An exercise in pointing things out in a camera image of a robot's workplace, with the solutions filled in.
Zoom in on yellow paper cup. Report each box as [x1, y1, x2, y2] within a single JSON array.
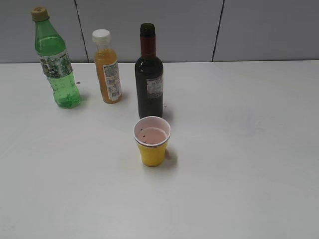
[[133, 116, 171, 167]]

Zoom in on dark red wine bottle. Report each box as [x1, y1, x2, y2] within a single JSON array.
[[135, 23, 163, 119]]

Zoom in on orange juice bottle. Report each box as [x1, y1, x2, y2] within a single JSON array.
[[92, 29, 122, 104]]

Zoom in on green plastic soda bottle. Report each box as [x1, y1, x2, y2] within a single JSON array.
[[31, 7, 80, 109]]

